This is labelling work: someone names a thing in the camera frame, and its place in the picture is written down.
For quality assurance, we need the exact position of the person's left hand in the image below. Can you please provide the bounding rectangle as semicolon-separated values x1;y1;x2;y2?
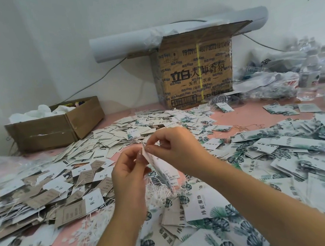
108;143;156;221

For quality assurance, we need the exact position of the person's right hand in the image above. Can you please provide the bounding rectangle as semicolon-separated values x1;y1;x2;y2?
142;122;220;182

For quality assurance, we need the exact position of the single white leaf print tag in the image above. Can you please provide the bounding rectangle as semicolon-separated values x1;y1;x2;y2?
141;142;182;191

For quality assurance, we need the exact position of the heap of small tags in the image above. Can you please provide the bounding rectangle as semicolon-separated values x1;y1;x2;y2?
48;102;236;166

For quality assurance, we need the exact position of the pile of white strings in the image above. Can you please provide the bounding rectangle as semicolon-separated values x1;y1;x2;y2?
60;180;181;246

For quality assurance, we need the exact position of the pile of brown white tags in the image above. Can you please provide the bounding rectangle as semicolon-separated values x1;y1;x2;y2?
0;154;122;246

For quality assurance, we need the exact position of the pile of green leaf tags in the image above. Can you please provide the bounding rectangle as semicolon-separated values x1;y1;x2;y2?
118;110;325;246

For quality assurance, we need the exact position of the person's right forearm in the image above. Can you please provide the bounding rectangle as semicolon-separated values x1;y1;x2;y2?
196;151;325;246

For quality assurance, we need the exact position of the large printed cardboard box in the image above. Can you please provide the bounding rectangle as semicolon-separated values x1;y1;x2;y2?
147;20;261;113

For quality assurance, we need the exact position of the small open cardboard box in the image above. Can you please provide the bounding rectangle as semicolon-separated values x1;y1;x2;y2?
3;95;109;156

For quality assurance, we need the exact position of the white crumpled material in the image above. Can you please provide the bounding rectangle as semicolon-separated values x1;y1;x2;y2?
7;101;78;125

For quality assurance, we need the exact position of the white roll in plastic wrap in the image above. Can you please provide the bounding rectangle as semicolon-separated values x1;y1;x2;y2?
88;5;272;64

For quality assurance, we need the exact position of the clear plastic bag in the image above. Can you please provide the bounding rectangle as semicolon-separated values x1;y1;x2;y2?
0;150;38;181

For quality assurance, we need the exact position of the heap of clear plastic bags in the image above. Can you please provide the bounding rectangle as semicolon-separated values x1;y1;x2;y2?
228;33;325;114

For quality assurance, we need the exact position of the black cable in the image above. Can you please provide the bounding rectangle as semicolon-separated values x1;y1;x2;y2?
56;57;132;103

